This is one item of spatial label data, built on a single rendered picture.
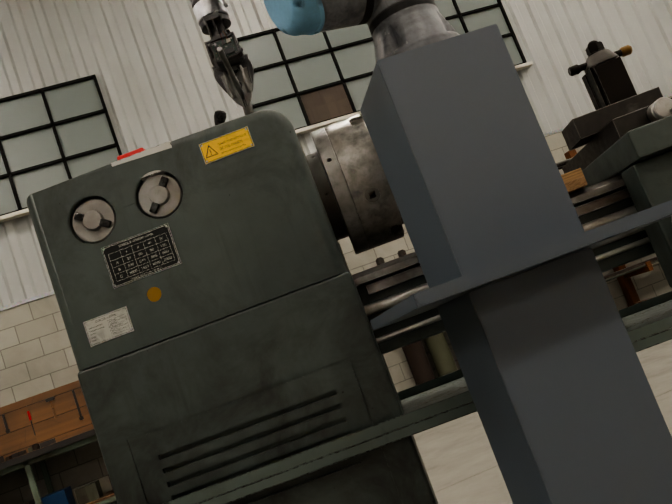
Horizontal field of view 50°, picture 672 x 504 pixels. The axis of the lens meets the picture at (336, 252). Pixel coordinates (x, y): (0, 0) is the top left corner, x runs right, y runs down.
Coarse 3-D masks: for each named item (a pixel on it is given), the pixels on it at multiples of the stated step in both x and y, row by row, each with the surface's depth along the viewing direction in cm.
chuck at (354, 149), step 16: (336, 128) 168; (352, 128) 166; (336, 144) 164; (352, 144) 163; (368, 144) 162; (352, 160) 161; (368, 160) 161; (352, 176) 161; (368, 176) 161; (384, 176) 161; (352, 192) 161; (384, 192) 161; (368, 208) 162; (384, 208) 163; (368, 224) 164; (384, 224) 166; (400, 224) 167; (368, 240) 169; (384, 240) 171
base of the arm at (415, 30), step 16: (416, 0) 116; (432, 0) 118; (384, 16) 117; (400, 16) 115; (416, 16) 115; (432, 16) 115; (384, 32) 117; (400, 32) 114; (416, 32) 113; (432, 32) 113; (448, 32) 114; (384, 48) 116; (400, 48) 114
